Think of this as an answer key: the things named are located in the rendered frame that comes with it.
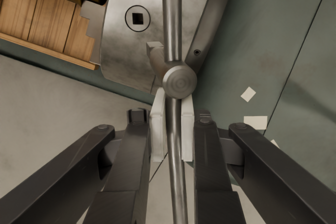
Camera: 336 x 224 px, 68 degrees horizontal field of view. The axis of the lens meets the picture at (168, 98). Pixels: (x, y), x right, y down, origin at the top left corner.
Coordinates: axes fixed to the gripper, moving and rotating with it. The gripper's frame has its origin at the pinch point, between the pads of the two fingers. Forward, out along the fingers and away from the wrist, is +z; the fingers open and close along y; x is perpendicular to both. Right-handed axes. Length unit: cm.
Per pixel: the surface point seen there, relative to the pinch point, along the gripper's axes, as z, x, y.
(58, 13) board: 52, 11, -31
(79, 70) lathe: 84, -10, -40
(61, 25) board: 51, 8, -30
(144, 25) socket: 17.6, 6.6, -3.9
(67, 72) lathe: 84, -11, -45
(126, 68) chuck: 20.9, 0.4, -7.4
